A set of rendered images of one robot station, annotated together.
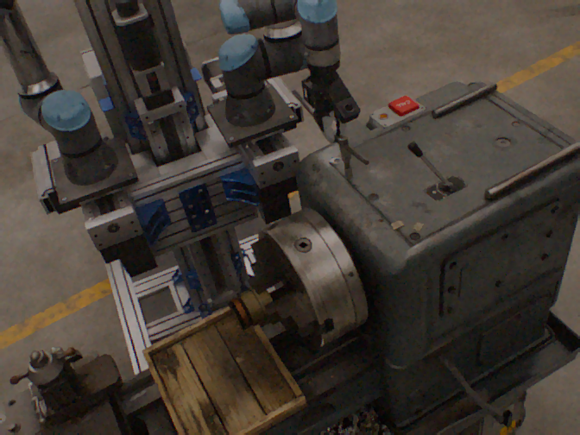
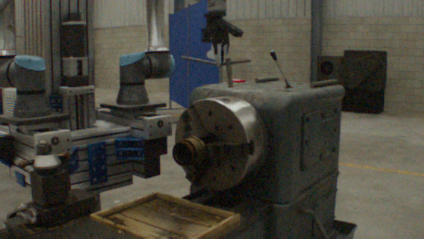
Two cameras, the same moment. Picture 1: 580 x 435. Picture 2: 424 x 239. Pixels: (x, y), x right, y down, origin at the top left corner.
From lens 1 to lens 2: 117 cm
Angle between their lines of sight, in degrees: 45
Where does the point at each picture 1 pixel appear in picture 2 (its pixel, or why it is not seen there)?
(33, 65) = (12, 36)
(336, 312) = (255, 137)
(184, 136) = (87, 116)
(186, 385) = (138, 227)
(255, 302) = (195, 141)
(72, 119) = (37, 62)
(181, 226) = (84, 177)
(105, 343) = not seen: outside the picture
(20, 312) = not seen: outside the picture
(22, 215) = not seen: outside the picture
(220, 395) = (170, 227)
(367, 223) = (257, 93)
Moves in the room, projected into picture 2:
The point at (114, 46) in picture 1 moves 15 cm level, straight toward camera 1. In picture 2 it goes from (56, 45) to (71, 45)
